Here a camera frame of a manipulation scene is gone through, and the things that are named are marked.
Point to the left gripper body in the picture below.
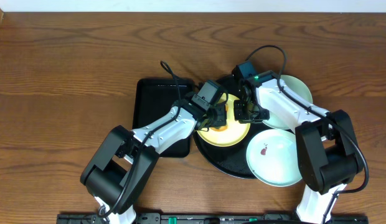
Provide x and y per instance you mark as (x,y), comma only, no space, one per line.
(216,117)

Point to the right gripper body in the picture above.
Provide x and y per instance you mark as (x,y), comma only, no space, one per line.
(250,113)

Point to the yellow plate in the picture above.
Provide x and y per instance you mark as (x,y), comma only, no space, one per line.
(232,135)

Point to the light green plate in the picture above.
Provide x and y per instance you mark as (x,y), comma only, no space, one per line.
(272,158)
(298,87)

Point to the yellow sponge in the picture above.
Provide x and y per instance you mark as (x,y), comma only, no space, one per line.
(220,128)

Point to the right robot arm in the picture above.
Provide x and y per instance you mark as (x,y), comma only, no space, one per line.
(328,157)

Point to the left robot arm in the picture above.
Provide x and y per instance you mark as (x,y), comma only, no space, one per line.
(119,170)

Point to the round black tray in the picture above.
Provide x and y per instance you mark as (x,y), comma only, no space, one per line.
(232,159)

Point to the rectangular black tray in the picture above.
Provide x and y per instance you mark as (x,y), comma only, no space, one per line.
(154,98)

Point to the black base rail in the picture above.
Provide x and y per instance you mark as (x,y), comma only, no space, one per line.
(156,218)

